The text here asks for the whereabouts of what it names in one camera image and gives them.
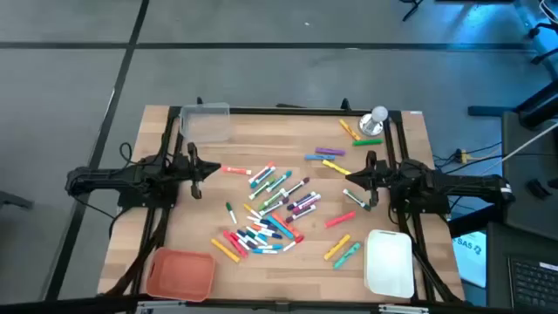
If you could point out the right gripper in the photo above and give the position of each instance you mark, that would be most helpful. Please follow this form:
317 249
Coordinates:
372 179

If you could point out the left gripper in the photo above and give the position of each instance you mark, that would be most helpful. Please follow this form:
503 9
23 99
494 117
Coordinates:
195 170

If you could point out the yellow highlighter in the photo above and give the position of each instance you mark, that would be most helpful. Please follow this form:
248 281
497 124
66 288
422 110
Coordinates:
336 167
337 247
225 250
350 130

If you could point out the clear plastic bin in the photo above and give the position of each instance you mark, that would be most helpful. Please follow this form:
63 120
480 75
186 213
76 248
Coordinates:
205 124

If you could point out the pink highlighter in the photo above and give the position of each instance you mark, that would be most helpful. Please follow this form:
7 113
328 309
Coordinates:
340 219
235 244

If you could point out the red whiteboard marker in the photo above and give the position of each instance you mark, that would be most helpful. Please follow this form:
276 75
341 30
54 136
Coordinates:
261 172

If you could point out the teal whiteboard marker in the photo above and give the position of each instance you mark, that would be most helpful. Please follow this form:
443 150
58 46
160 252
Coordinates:
263 177
279 181

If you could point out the yellow cap pen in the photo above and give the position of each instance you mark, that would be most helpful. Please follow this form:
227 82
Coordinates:
252 211

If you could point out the purple whiteboard marker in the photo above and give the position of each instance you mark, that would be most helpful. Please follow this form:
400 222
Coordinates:
274 206
301 214
296 186
301 201

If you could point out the red cap pen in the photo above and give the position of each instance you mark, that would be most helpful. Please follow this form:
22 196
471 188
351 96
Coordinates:
239 241
293 243

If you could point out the mint green highlighter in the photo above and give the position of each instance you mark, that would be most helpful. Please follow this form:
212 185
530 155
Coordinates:
347 255

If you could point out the purple cap pen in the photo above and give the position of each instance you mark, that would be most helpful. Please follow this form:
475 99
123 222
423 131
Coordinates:
247 239

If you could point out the dark blue cap pen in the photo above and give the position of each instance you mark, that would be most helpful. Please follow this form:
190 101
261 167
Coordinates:
268 224

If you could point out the teal green cap pen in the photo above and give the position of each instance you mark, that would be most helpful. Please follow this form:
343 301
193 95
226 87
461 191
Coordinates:
256 235

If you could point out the teal blue highlighter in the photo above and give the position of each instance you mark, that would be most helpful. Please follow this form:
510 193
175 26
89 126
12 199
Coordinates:
280 227

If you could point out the white translucent plastic bin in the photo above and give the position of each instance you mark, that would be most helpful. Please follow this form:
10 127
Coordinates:
389 266

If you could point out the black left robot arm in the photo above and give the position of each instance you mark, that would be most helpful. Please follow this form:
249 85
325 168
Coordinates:
109 179

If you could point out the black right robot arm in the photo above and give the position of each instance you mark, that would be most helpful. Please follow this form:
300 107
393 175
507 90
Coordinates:
457 185

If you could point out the light bulb on silver base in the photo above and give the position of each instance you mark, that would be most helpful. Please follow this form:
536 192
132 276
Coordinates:
375 120

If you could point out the yellow black power plug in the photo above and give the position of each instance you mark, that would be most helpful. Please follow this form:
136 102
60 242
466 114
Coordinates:
463 155

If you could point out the terracotta plastic tray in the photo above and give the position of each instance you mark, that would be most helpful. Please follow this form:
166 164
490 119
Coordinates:
181 275

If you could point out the white box blue print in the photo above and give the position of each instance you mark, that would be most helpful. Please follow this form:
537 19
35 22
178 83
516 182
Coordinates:
471 257

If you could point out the dark grey side table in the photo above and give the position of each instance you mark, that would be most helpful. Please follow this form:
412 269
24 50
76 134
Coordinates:
523 209

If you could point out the black chair base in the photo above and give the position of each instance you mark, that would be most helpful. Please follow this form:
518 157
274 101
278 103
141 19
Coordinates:
412 8

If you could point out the small black desk item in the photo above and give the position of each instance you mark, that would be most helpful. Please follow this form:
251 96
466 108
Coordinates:
538 188

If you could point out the black stand base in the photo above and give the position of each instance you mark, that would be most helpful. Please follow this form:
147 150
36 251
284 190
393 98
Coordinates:
540 107

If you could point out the black crossbar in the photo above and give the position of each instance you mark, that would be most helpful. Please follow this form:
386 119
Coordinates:
65 305

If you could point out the black chair leg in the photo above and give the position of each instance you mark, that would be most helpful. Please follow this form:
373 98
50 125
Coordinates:
13 200

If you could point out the black laptop keyboard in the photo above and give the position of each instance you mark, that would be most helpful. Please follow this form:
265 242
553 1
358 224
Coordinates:
534 283

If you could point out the black office chair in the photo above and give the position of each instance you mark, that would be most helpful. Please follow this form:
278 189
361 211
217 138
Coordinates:
542 43

